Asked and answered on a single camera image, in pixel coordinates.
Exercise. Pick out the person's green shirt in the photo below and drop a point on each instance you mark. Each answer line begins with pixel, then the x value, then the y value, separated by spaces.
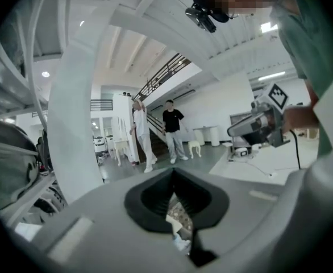
pixel 311 38

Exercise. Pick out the staircase with dark railing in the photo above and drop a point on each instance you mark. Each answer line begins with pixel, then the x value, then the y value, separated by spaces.
pixel 166 72

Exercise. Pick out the grey rounded shell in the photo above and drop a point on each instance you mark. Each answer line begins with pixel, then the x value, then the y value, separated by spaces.
pixel 7 163

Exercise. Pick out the person's right forearm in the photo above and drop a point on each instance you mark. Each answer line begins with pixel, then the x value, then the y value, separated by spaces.
pixel 300 118

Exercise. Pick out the black head-mounted camera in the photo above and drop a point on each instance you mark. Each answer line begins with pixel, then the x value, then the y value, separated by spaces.
pixel 202 18

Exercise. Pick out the white metal shelving rack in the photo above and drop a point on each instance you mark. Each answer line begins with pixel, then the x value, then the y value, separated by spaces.
pixel 27 200

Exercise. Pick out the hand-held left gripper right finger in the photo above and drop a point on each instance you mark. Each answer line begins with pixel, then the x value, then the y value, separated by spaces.
pixel 209 209

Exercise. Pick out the ceiling strip light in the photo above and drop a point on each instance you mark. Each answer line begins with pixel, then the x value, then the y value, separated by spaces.
pixel 271 75
pixel 268 27

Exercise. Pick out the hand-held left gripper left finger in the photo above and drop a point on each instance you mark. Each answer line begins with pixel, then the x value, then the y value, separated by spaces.
pixel 146 206

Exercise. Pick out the white stool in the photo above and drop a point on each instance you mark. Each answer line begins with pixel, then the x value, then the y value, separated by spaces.
pixel 195 146

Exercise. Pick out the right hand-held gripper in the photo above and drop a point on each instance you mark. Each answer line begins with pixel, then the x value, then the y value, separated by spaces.
pixel 271 115

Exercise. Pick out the white side table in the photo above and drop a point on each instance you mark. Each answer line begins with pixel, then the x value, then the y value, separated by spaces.
pixel 121 145

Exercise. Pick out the small white floor device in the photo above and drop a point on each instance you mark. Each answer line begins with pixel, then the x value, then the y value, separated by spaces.
pixel 240 152

